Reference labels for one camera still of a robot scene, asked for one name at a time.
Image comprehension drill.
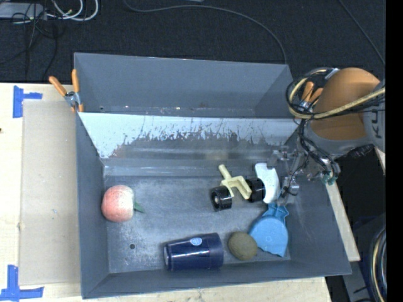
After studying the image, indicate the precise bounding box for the dark blue cup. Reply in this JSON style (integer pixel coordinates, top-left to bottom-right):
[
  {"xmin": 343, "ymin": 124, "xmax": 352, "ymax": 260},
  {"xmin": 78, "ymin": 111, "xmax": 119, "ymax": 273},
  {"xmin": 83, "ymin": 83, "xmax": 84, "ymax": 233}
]
[{"xmin": 162, "ymin": 232, "xmax": 225, "ymax": 272}]

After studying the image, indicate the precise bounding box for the pale wood board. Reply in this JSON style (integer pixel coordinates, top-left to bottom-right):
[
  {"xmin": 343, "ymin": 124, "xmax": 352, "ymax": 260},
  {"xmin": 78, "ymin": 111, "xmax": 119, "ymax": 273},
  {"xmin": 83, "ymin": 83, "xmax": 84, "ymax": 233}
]
[{"xmin": 18, "ymin": 99, "xmax": 83, "ymax": 288}]

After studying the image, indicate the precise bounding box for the grey metal bin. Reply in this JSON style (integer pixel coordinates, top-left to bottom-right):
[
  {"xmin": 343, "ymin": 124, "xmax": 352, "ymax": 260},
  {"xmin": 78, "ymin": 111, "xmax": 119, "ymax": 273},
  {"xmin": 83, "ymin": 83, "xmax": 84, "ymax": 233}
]
[{"xmin": 72, "ymin": 52, "xmax": 353, "ymax": 300}]

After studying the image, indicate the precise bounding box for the brown toy kiwi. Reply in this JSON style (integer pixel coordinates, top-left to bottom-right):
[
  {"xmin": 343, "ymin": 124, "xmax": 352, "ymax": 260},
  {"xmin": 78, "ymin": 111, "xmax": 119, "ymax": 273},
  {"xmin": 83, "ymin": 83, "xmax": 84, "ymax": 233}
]
[{"xmin": 227, "ymin": 231, "xmax": 259, "ymax": 261}]

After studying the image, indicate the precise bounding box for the pink toy peach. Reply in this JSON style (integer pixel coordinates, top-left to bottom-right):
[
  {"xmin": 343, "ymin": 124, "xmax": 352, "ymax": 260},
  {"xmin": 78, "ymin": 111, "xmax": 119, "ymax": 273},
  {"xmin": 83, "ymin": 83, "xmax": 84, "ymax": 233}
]
[{"xmin": 100, "ymin": 184, "xmax": 146, "ymax": 223}]

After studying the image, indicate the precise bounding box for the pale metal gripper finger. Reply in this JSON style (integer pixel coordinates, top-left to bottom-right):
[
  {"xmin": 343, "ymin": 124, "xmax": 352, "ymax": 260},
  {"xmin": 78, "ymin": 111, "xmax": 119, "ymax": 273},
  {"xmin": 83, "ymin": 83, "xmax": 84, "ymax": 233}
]
[
  {"xmin": 268, "ymin": 148, "xmax": 298, "ymax": 170},
  {"xmin": 276, "ymin": 176, "xmax": 300, "ymax": 207}
]

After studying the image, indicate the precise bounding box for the light blue plastic scoop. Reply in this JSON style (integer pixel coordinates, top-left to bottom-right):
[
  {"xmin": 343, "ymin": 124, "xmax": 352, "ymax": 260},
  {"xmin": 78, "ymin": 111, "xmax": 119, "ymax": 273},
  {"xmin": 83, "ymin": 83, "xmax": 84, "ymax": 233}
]
[{"xmin": 248, "ymin": 202, "xmax": 290, "ymax": 258}]

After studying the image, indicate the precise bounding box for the white black cream spray head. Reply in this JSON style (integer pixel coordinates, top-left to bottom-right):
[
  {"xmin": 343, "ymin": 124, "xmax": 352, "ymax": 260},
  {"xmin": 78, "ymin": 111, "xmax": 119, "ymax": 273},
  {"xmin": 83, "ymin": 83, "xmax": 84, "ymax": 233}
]
[{"xmin": 210, "ymin": 162, "xmax": 281, "ymax": 213}]

